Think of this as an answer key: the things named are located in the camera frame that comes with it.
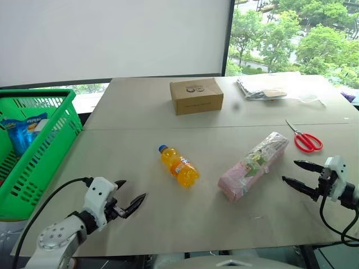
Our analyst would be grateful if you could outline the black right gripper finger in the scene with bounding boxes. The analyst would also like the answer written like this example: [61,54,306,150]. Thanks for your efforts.
[281,175,321,201]
[293,160,326,176]

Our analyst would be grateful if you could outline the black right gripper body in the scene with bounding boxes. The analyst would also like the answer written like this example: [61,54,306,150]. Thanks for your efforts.
[316,166,338,201]

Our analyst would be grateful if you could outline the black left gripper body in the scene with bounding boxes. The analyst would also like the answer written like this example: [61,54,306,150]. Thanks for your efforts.
[105,197,127,222]

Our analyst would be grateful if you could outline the green plastic basket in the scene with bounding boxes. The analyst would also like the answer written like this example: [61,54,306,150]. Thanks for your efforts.
[0,89,84,222]

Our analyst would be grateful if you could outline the pink tissue pack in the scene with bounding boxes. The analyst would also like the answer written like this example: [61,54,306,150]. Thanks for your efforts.
[218,131,290,203]

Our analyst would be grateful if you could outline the orange soda bottle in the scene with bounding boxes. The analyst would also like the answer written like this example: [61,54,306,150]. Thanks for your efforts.
[158,144,201,189]

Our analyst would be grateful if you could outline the purple object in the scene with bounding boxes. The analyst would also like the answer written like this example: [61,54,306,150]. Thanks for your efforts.
[340,90,357,103]

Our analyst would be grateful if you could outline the brown paper tag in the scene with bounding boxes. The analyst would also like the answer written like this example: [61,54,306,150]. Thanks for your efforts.
[261,87,288,99]

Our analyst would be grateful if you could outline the stack of clear plastic bags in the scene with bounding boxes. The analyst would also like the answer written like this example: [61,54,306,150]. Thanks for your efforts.
[236,75,288,100]

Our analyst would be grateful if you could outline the grey robot torso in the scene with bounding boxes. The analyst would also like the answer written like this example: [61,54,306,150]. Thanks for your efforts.
[153,248,283,269]

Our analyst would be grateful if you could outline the blue snack bag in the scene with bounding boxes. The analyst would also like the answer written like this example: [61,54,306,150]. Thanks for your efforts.
[0,112,49,158]

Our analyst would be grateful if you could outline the brown cardboard box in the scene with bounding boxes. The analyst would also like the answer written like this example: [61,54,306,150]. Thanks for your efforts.
[169,77,224,116]

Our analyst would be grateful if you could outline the white roller blind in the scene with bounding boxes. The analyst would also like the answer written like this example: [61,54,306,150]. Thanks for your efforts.
[0,0,228,88]

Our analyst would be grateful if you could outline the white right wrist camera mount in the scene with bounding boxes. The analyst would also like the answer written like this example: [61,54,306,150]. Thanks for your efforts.
[323,155,349,203]

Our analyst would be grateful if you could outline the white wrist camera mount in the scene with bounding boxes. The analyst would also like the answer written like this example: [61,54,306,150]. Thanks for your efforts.
[323,155,349,203]
[83,177,119,225]

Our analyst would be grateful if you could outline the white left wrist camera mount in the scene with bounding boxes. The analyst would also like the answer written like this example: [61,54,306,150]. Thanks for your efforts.
[83,177,119,225]

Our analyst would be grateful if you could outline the red handled scissors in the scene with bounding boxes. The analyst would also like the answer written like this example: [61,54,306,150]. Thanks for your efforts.
[284,119,324,154]

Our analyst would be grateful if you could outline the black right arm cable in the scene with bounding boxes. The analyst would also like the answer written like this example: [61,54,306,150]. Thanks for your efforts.
[319,196,359,248]

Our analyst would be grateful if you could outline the black window frame post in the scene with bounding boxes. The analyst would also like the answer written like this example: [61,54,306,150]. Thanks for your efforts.
[220,0,236,77]

